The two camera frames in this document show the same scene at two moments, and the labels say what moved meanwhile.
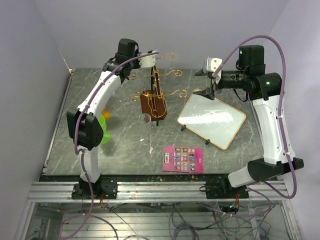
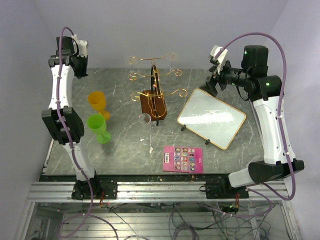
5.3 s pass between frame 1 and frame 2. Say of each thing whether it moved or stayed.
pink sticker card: stayed
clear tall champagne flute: stayed
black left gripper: moved
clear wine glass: stayed
